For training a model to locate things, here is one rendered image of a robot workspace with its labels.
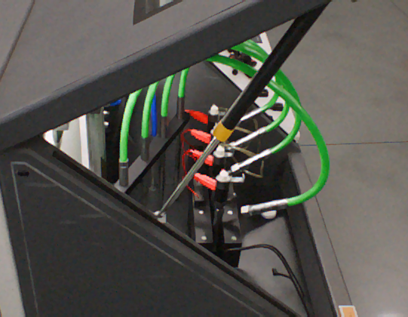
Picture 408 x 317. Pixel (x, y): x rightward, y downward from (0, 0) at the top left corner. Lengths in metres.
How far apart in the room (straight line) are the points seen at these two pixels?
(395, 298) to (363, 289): 0.13
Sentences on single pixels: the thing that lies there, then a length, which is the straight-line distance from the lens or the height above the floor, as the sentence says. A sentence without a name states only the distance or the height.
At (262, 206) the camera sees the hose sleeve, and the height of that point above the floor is 1.15.
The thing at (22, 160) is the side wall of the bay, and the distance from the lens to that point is 0.65.
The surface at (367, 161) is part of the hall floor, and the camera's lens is 3.18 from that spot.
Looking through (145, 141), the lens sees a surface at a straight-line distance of 1.14.
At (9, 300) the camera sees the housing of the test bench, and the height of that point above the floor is 1.19.
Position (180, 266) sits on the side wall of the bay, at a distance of 0.76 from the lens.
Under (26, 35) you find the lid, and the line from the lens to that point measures 0.76.
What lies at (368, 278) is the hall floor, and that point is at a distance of 2.55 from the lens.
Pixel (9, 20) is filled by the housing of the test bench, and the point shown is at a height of 1.50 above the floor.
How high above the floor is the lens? 1.83
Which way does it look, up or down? 38 degrees down
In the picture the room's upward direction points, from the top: 6 degrees clockwise
